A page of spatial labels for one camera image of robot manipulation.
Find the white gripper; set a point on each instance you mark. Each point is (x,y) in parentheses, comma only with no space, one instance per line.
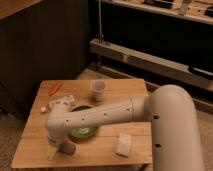
(62,104)

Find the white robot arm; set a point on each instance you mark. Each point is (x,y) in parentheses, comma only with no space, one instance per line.
(170,110)

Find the white sponge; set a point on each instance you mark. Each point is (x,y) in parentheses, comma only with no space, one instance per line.
(123,146)

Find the green bowl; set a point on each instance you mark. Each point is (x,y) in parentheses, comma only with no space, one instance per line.
(83,132)

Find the small white cube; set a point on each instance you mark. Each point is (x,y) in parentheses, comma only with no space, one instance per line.
(43,109)

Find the orange carrot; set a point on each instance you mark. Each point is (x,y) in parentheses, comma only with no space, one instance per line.
(55,88)

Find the wooden table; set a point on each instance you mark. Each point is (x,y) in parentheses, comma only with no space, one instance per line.
(99,150)

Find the white plastic cup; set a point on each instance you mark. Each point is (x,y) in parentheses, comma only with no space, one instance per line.
(97,88)

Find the dark wooden cabinet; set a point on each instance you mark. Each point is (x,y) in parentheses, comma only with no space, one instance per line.
(48,41)

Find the wooden shelf rack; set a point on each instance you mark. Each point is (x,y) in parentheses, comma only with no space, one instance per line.
(169,38)

